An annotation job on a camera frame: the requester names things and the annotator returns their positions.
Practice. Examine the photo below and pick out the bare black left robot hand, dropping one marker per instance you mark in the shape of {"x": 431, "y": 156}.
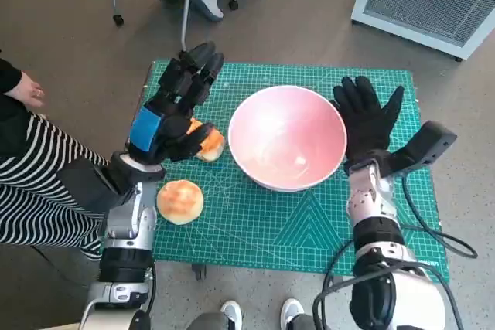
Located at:
{"x": 170, "y": 121}

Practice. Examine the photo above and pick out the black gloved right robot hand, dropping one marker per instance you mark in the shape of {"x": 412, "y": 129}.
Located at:
{"x": 367, "y": 125}

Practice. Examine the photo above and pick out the oblong striped toy bread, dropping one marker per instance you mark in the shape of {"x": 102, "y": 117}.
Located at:
{"x": 212, "y": 146}

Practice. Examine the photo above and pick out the round toy bread bun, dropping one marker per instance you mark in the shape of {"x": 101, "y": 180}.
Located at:
{"x": 179, "y": 200}

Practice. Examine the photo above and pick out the pink bowl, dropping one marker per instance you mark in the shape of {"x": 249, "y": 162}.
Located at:
{"x": 286, "y": 140}

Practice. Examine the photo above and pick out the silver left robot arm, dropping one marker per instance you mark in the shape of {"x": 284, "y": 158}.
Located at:
{"x": 127, "y": 225}

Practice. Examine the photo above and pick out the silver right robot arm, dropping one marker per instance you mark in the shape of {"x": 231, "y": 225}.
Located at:
{"x": 371, "y": 206}

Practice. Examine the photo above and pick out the green cutting mat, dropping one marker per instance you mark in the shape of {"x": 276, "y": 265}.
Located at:
{"x": 251, "y": 222}

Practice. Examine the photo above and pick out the person's hand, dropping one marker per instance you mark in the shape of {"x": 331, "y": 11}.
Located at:
{"x": 27, "y": 92}

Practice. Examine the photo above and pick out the black table caster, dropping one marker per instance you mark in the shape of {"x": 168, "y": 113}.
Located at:
{"x": 199, "y": 271}
{"x": 337, "y": 280}

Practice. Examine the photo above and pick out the person in striped clothing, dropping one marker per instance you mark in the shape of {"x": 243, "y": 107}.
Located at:
{"x": 27, "y": 191}

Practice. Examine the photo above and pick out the person with white shoes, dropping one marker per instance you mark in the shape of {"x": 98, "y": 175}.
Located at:
{"x": 232, "y": 312}

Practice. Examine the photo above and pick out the tan cardboard box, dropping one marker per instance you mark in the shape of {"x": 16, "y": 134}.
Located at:
{"x": 65, "y": 327}

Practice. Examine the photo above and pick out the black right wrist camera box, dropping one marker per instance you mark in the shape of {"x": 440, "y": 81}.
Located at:
{"x": 425, "y": 144}

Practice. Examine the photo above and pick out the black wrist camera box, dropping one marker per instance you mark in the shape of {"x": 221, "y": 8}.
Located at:
{"x": 425, "y": 144}
{"x": 85, "y": 187}

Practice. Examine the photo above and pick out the silver chair frame with castors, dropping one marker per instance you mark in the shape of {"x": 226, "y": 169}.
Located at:
{"x": 186, "y": 17}

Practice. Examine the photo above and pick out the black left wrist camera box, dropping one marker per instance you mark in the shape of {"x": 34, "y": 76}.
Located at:
{"x": 85, "y": 187}

